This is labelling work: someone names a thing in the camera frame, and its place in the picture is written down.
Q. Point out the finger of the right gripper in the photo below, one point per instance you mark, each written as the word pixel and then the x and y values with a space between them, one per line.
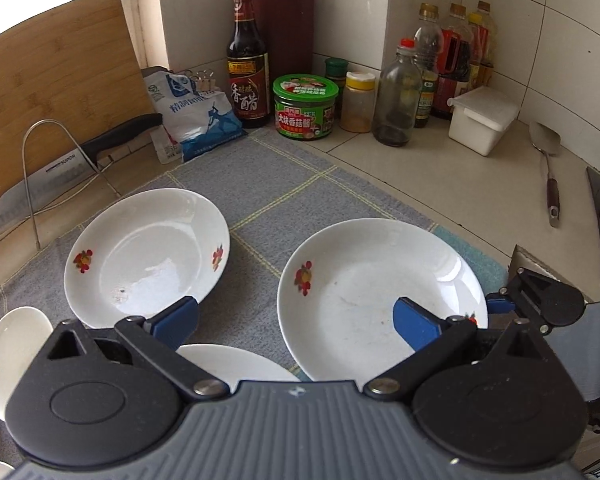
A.
pixel 543 301

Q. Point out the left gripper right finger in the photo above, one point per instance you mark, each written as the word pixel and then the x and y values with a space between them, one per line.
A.
pixel 497 398

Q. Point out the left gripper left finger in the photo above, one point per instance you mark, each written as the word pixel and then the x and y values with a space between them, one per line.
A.
pixel 96 398

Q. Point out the white ceramic bowl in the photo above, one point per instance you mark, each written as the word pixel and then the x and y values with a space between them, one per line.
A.
pixel 23 331

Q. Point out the plain white plate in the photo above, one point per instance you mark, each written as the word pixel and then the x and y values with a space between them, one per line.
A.
pixel 233 365

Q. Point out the white plate with flowers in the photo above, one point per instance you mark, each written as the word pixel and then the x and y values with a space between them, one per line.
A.
pixel 144 253

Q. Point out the white flowered plate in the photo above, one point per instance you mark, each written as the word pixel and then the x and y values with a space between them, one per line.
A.
pixel 336 295

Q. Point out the white plastic seasoning box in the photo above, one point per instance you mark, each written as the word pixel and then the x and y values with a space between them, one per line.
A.
pixel 480 118

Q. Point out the grey checked dish mat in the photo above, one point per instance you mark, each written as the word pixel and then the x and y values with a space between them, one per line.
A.
pixel 275 193

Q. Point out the clear glass bottle red cap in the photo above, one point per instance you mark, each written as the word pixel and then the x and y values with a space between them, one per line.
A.
pixel 397 97

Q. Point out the yellow oil bottle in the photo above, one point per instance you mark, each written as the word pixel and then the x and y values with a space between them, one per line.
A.
pixel 484 32

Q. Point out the yellow lid spice jar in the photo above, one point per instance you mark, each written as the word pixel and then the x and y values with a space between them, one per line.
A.
pixel 358 101

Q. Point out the red label oil bottle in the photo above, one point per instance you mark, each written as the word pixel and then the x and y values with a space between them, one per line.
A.
pixel 453 62

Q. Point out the blue white salt bag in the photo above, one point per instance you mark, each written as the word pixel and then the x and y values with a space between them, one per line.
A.
pixel 192 123

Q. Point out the dark sauce bottle gold cap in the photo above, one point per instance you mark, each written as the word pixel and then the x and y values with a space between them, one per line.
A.
pixel 428 45

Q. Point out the green lid sauce jar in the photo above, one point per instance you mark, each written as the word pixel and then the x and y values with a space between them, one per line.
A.
pixel 304 107

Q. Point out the green lid small jar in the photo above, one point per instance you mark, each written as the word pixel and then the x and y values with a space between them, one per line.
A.
pixel 336 70

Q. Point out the bamboo cutting board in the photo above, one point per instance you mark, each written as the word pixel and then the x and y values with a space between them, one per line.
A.
pixel 66 75

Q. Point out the dark vinegar bottle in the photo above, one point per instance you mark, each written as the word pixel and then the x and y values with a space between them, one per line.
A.
pixel 247 68

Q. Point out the metal binder clips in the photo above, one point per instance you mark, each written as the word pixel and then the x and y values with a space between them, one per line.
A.
pixel 202 80

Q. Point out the dark red knife block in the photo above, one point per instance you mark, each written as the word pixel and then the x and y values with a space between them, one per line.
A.
pixel 287 29

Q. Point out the metal spatula wooden handle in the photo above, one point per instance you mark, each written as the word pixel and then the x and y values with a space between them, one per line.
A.
pixel 547 142

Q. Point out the metal wire board stand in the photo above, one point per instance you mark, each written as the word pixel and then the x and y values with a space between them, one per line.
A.
pixel 57 177

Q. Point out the steel kitchen knife black handle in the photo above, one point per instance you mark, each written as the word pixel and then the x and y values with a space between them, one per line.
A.
pixel 13 203

